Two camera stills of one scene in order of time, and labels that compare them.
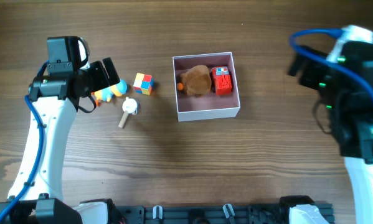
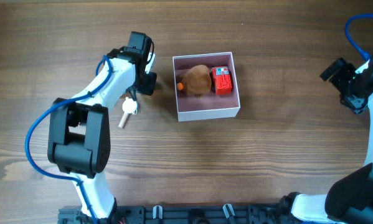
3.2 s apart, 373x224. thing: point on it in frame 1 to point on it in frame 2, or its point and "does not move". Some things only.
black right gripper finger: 299,61 to 332,69
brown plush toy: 196,81 does not move
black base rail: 205,214 does not move
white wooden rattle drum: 129,106 does not move
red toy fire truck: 221,80 does not move
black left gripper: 98,67 to 149,88
